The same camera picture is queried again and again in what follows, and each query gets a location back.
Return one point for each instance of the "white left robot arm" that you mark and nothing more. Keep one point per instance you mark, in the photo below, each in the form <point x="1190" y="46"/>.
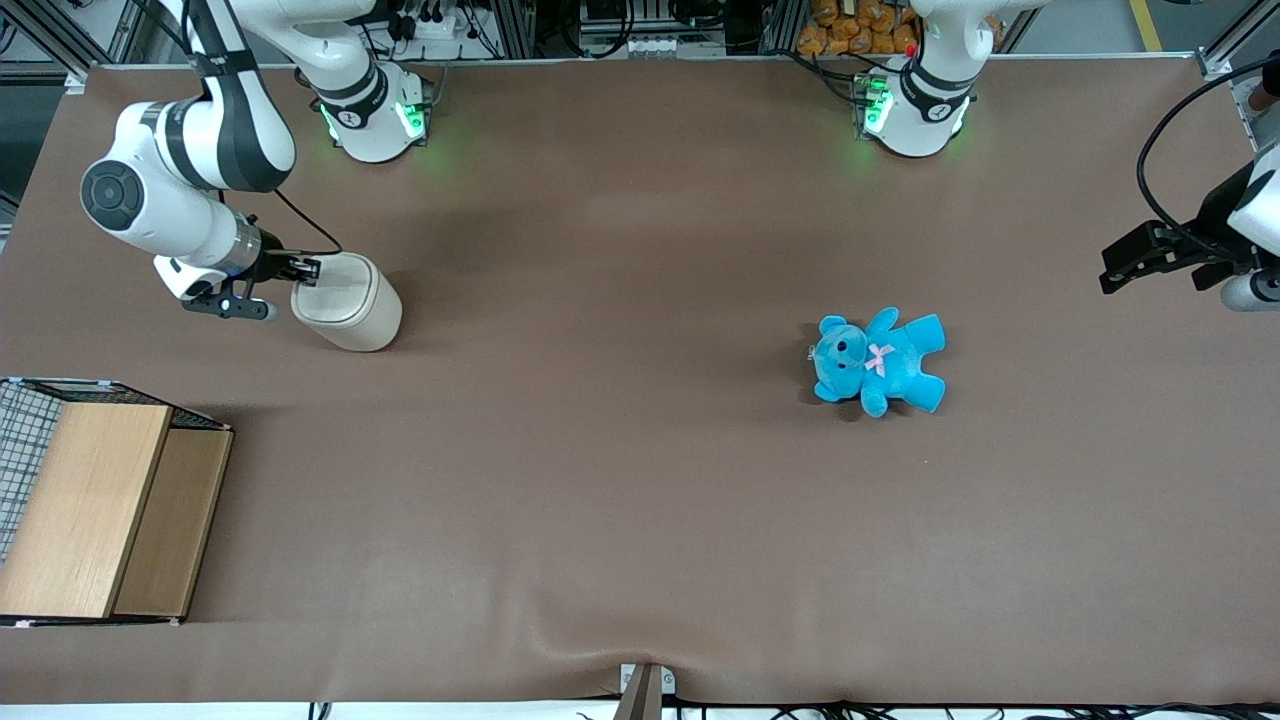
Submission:
<point x="915" y="120"/>

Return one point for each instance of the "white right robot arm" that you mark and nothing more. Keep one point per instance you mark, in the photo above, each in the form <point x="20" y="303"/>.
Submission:
<point x="190" y="150"/>

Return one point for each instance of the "brown table mat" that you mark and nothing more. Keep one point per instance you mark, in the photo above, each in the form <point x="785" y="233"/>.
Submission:
<point x="640" y="450"/>

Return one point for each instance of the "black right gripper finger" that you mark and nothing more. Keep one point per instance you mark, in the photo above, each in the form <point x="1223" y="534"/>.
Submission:
<point x="304" y="277"/>
<point x="306" y="264"/>

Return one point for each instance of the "table edge clamp bracket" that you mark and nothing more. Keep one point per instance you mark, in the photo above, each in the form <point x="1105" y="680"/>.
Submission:
<point x="645" y="685"/>

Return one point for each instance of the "orange plush toy pile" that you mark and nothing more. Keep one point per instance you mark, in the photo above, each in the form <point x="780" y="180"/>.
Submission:
<point x="855" y="28"/>

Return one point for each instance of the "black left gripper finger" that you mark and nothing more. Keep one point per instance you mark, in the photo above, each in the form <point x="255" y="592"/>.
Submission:
<point x="1132" y="248"/>
<point x="1120" y="278"/>

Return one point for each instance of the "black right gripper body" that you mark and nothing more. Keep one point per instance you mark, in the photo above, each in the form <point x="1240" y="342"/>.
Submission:
<point x="271" y="262"/>

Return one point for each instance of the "aluminium frame post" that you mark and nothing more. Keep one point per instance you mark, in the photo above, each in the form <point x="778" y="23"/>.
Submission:
<point x="512" y="25"/>

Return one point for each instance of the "dark wooden board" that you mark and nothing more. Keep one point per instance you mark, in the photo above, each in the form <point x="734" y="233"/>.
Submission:
<point x="165" y="525"/>

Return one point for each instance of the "white power strip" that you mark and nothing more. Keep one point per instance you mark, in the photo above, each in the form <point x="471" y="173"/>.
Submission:
<point x="435" y="25"/>

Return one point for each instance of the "cream lidded trash can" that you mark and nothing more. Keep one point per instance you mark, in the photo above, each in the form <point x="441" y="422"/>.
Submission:
<point x="350" y="310"/>

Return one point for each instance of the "blue teddy bear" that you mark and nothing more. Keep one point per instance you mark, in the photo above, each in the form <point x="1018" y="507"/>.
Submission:
<point x="880" y="362"/>

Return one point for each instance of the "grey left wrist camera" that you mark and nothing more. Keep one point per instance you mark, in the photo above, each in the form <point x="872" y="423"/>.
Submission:
<point x="1250" y="291"/>

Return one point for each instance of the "light wooden board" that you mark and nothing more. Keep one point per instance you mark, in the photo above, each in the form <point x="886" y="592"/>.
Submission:
<point x="85" y="505"/>

